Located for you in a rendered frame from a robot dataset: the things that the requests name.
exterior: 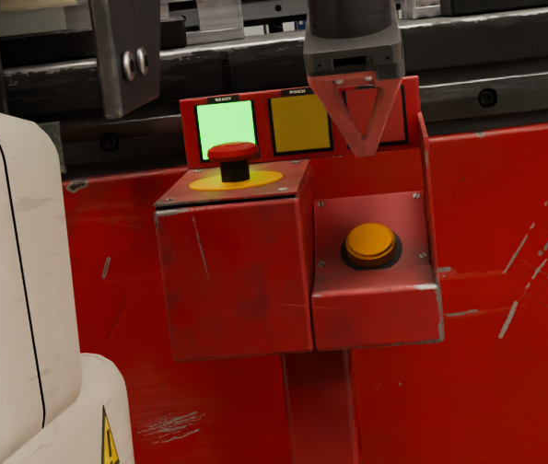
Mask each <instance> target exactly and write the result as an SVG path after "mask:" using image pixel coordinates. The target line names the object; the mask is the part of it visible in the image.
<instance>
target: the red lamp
mask: <svg viewBox="0 0 548 464"><path fill-rule="evenodd" d="M377 92H378V89H377V88H371V89H361V90H352V91H345V95H346V105H347V109H348V111H349V113H350V115H351V117H352V119H353V121H354V123H355V125H356V128H357V130H358V131H359V132H360V133H361V134H364V133H366V132H367V127H368V124H369V120H370V117H371V113H372V110H373V106H374V102H375V99H376V96H377ZM404 140H405V135H404V125H403V114H402V93H401V86H400V87H399V89H398V92H397V95H396V97H395V100H394V102H393V104H392V107H391V111H390V114H389V117H388V119H387V121H386V124H385V127H384V130H383V133H382V136H381V138H380V141H379V142H380V143H386V142H395V141H404Z"/></svg>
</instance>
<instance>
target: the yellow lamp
mask: <svg viewBox="0 0 548 464"><path fill-rule="evenodd" d="M271 104H272V113H273V121H274V138H275V146H276V152H277V153H279V152H289V151H298V150H309V149H318V148H328V147H330V137H329V128H328V119H327V110H326V109H325V108H324V107H323V105H322V104H321V102H320V100H319V99H318V97H317V96H316V94H315V95H306V96H296V97H287V98H278V99H271Z"/></svg>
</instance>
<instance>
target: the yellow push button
mask: <svg viewBox="0 0 548 464"><path fill-rule="evenodd" d="M345 245H346V251H347V255H348V257H349V259H350V260H351V261H352V262H353V263H355V264H357V265H360V266H363V267H377V266H380V265H382V264H384V263H386V262H387V261H389V260H390V259H391V258H392V257H393V255H394V253H395V250H396V244H395V236H394V234H393V232H392V231H391V230H390V229H389V228H388V227H386V226H384V225H382V224H377V223H367V224H363V225H360V226H357V227H355V228H354V229H353V230H352V231H351V232H350V233H349V234H348V236H347V238H346V241H345Z"/></svg>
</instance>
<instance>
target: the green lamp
mask: <svg viewBox="0 0 548 464"><path fill-rule="evenodd" d="M197 111H198V119H199V126H200V134H201V142H202V149H203V157H204V159H208V157H207V151H208V150H209V149H210V148H211V147H212V146H214V145H217V144H222V143H227V142H235V141H250V142H252V143H254V144H255V139H254V131H253V122H252V114H251V102H250V101H241V102H232V103H223V104H214V105H204V106H197Z"/></svg>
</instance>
